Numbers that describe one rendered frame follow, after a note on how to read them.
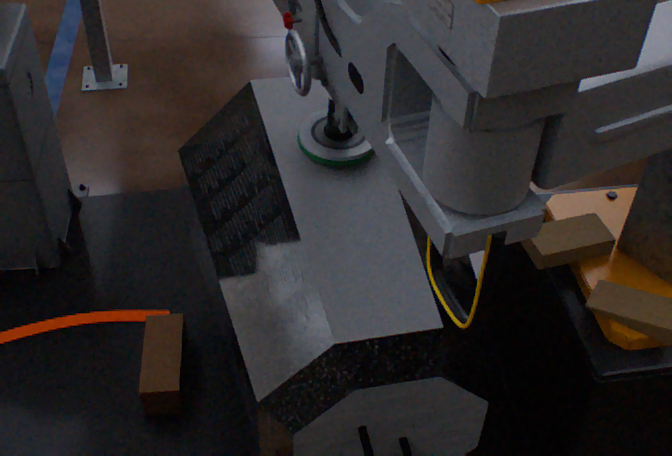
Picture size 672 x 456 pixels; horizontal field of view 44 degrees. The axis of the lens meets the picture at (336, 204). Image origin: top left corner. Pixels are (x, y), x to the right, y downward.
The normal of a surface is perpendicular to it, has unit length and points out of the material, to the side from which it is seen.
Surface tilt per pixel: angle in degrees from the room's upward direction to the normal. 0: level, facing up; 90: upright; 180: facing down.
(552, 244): 0
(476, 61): 90
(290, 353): 45
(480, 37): 90
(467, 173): 90
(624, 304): 11
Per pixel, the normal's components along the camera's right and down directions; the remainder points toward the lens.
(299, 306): -0.66, -0.42
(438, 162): -0.86, 0.33
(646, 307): -0.14, -0.79
